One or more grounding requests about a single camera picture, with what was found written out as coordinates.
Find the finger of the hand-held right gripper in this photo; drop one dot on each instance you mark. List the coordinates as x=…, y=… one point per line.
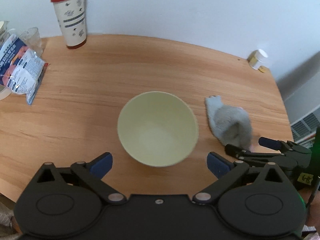
x=240, y=151
x=270, y=143

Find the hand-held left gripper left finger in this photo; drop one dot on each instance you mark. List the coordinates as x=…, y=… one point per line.
x=102, y=165

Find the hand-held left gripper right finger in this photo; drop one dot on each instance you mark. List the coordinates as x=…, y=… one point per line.
x=217, y=165

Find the grey and pink cloth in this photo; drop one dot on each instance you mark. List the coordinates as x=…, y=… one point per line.
x=228, y=120

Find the pale yellow bowl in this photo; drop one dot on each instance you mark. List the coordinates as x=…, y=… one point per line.
x=158, y=127

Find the white tower air conditioner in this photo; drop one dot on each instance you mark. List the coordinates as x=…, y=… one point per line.
x=303, y=120

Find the white pill bottle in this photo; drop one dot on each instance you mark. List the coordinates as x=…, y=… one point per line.
x=257, y=58

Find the blue and white snack packet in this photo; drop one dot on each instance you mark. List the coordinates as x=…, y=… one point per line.
x=21, y=70

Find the clear plastic cup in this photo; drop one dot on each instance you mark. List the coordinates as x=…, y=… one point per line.
x=32, y=38

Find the white tumbler with red lid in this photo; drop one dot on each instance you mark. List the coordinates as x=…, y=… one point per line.
x=71, y=17

